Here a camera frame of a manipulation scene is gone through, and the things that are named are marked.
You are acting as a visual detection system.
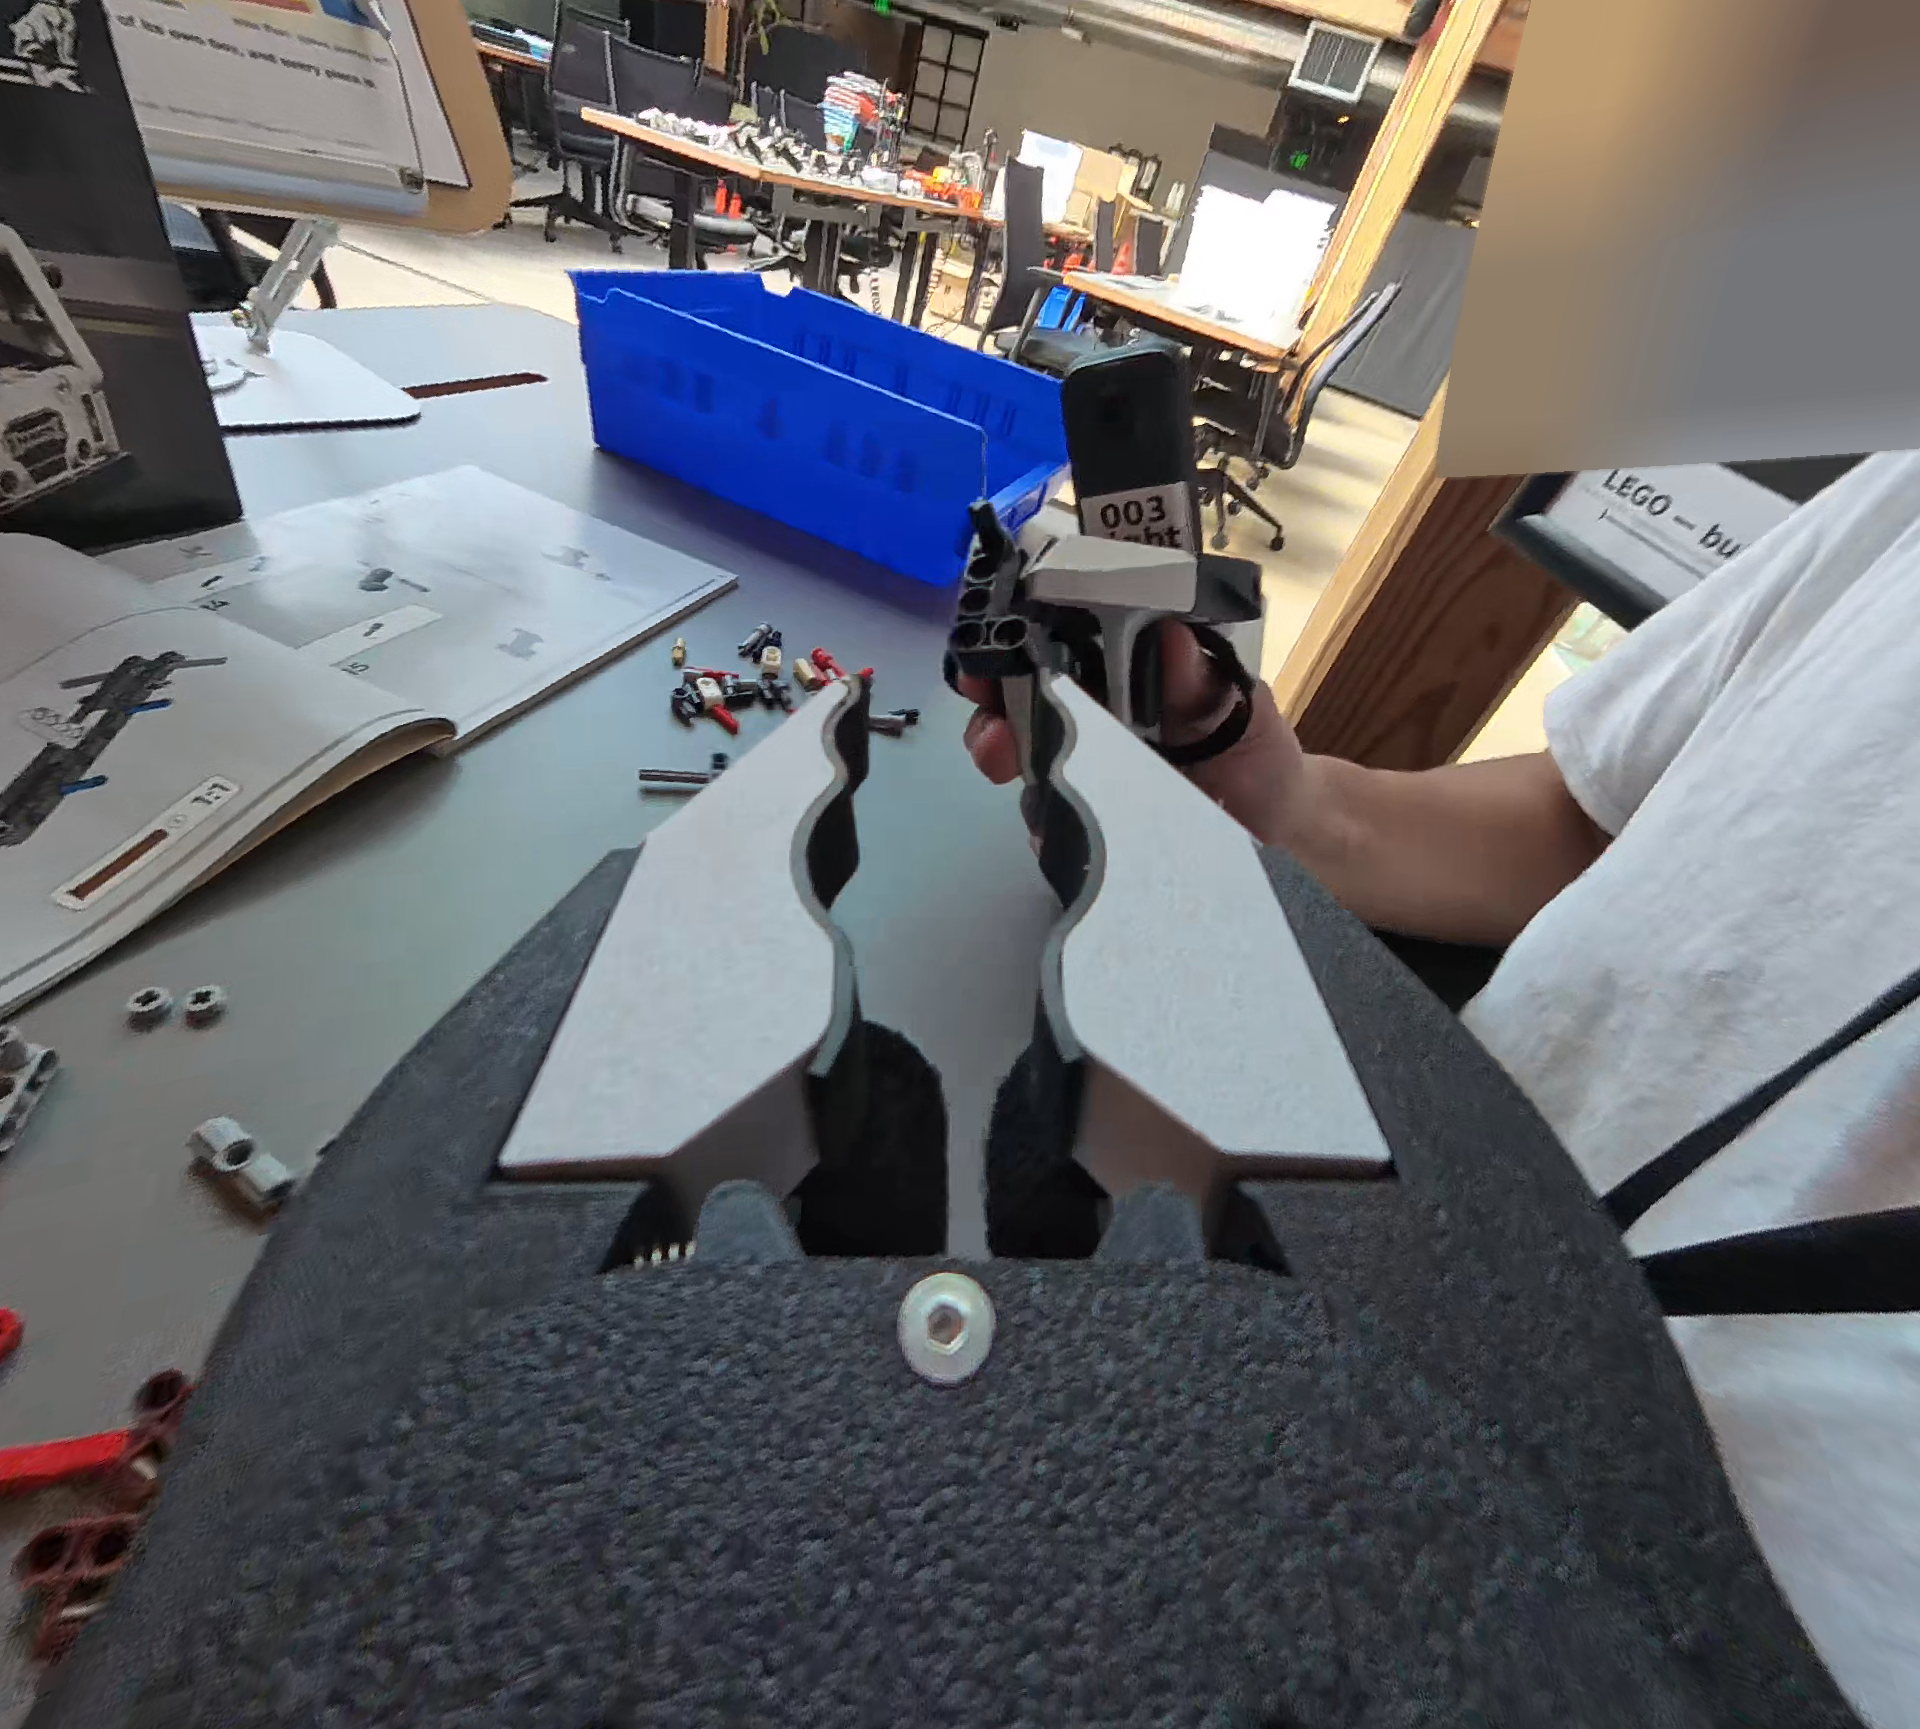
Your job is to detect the framed lego sign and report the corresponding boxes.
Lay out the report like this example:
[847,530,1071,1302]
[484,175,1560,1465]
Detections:
[1491,460,1804,637]

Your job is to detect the grey lego connector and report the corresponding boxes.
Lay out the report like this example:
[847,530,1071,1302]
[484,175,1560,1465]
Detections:
[185,1116,298,1202]

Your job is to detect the dark red lego connector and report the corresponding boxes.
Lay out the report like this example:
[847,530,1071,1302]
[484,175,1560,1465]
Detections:
[15,1519,139,1636]

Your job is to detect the black mesh office chair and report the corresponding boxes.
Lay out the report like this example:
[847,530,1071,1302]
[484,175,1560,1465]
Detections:
[1195,281,1408,560]

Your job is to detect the wall air vent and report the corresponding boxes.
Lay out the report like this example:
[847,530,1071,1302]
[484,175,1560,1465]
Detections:
[1286,21,1381,97]

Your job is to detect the wooden post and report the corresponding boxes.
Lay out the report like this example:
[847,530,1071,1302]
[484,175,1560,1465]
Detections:
[1274,0,1584,771]

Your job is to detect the lego instruction booklet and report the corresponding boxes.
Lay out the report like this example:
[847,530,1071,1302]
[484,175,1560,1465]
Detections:
[0,460,743,1012]

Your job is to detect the black lego beam assembly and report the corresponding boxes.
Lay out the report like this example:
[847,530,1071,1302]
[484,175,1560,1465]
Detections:
[944,499,1061,865]

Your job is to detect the person's right forearm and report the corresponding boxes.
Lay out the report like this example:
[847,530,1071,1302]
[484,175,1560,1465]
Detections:
[1278,746,1620,946]

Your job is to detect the wooden workbench with parts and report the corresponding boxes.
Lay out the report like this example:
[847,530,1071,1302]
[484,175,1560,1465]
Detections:
[581,71,995,328]

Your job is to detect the red lego beam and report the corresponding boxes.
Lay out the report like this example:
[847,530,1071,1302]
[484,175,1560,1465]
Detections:
[0,1371,191,1494]

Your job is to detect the pile of small lego pins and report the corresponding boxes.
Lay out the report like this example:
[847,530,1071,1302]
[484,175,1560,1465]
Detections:
[665,622,921,735]

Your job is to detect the black shoulder strap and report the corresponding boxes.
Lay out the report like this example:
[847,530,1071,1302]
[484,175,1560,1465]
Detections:
[1600,965,1920,1321]

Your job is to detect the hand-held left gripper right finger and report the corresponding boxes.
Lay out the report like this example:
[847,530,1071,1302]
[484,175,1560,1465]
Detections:
[1031,678,1387,1202]

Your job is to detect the black lego set box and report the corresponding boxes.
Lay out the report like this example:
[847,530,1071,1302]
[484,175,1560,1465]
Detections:
[0,0,244,552]

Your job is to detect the person's right hand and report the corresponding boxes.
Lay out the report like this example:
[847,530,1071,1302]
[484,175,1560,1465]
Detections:
[957,630,1317,852]

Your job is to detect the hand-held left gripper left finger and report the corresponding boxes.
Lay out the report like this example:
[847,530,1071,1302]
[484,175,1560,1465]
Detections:
[498,678,878,1202]

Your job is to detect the blue plastic bin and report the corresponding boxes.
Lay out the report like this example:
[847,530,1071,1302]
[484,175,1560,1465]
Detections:
[569,271,1071,588]

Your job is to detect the grey lego frame piece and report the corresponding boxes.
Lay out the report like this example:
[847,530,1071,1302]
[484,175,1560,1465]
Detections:
[0,1026,61,1153]

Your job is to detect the white board stand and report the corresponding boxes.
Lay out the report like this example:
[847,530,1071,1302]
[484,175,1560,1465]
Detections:
[191,216,420,433]

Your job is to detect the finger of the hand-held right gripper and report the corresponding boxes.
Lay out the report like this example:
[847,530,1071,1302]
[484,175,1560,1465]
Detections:
[1020,530,1206,613]

